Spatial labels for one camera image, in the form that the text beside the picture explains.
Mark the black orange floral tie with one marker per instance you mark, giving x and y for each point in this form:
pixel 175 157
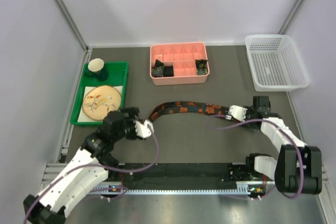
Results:
pixel 189 107

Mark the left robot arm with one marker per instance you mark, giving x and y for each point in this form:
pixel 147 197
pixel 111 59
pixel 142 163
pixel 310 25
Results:
pixel 85 171

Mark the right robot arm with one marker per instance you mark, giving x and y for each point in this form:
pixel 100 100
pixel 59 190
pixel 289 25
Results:
pixel 298 168

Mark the rolled dark floral tie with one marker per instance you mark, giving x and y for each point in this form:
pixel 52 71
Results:
pixel 157 70

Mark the pink divided organizer box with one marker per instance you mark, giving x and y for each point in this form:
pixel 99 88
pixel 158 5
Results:
pixel 182 57

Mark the rolled navy yellow floral tie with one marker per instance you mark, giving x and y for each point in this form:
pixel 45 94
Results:
pixel 201 67

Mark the round painted wooden plate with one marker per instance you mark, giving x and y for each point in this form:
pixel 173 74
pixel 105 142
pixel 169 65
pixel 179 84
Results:
pixel 101 102

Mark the green plastic tray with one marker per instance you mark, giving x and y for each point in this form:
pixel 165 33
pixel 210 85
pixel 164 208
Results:
pixel 117 78

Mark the white perforated plastic basket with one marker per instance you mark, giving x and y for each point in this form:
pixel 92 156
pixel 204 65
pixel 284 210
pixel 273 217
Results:
pixel 275 63

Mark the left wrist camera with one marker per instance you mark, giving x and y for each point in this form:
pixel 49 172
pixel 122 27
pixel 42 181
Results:
pixel 144 129

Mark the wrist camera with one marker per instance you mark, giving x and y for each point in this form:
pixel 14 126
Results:
pixel 144 129
pixel 237 112

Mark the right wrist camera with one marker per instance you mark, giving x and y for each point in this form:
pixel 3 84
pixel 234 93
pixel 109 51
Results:
pixel 237 112

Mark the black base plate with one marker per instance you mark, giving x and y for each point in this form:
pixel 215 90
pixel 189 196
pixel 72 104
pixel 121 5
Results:
pixel 189 176

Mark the aluminium frame rail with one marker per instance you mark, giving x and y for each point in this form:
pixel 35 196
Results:
pixel 70 22

